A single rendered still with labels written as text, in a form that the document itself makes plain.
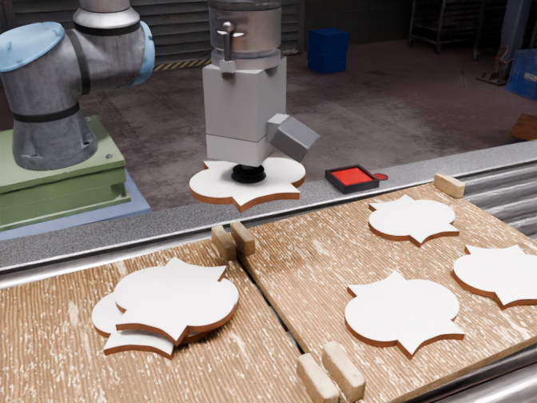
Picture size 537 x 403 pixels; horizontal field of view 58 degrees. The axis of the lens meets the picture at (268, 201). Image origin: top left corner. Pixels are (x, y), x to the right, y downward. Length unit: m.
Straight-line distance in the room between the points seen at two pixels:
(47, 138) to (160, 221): 0.26
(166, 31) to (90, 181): 4.52
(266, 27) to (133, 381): 0.38
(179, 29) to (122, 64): 4.52
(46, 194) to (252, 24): 0.58
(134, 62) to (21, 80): 0.19
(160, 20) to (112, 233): 4.66
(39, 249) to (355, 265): 0.47
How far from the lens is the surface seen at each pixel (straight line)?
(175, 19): 5.45
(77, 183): 0.96
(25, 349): 0.62
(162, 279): 0.61
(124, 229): 0.82
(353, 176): 0.94
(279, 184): 0.58
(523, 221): 0.90
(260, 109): 0.52
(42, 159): 0.96
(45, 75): 0.92
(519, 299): 0.68
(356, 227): 0.77
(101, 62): 0.94
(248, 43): 0.51
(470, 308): 0.66
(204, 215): 0.83
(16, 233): 0.97
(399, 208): 0.81
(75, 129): 0.96
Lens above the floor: 1.34
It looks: 29 degrees down
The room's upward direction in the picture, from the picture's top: straight up
